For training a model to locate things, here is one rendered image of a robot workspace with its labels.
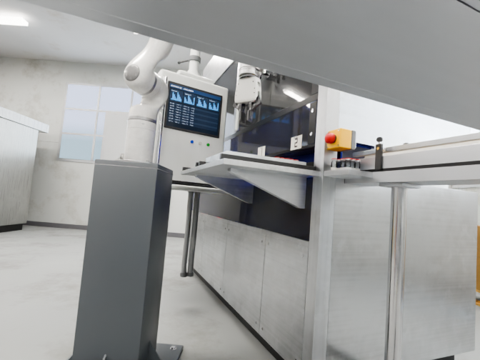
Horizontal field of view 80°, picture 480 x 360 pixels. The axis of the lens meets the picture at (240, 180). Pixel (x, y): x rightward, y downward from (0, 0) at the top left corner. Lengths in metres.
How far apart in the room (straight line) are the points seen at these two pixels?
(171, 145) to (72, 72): 4.73
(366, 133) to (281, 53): 1.13
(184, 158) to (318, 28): 1.80
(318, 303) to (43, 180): 5.66
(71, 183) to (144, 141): 4.79
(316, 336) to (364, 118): 0.88
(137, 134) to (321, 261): 0.89
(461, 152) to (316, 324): 0.75
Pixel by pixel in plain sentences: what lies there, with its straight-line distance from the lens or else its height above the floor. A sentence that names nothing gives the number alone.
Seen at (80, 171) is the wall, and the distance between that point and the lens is 5.96.
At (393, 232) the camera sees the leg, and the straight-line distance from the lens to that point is 1.11.
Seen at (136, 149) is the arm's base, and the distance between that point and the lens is 1.27.
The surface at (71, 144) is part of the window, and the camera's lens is 6.09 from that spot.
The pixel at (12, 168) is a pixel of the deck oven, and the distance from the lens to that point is 5.44.
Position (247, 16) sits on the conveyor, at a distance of 0.18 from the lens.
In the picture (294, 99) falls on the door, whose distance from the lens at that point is 1.44.
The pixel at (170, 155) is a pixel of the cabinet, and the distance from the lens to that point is 1.92.
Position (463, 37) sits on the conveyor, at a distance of 0.22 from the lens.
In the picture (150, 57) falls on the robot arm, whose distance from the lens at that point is 1.35.
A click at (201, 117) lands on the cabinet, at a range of 2.04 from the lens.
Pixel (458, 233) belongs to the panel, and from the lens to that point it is 1.80.
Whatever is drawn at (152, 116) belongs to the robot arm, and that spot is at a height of 1.07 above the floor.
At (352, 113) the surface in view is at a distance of 1.29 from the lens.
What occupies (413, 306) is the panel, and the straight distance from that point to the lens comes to 1.59.
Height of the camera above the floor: 0.74
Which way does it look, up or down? 4 degrees up
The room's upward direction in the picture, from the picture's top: 5 degrees clockwise
